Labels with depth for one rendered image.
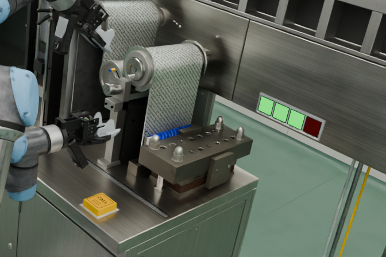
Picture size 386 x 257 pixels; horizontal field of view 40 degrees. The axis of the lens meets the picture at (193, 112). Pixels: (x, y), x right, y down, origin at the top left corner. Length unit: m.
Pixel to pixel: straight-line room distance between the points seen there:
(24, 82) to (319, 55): 0.92
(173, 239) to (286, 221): 1.88
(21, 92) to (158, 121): 0.75
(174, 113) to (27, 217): 0.61
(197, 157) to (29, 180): 0.53
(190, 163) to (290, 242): 1.74
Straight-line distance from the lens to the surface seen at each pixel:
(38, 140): 1.43
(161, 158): 1.63
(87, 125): 1.50
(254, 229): 3.31
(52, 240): 1.80
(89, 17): 1.45
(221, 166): 1.75
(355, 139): 1.65
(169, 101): 1.76
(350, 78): 1.63
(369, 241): 3.58
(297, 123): 1.73
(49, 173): 1.74
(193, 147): 1.74
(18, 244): 2.01
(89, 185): 1.70
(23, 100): 1.10
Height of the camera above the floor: 1.78
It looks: 22 degrees down
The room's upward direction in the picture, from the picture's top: 11 degrees clockwise
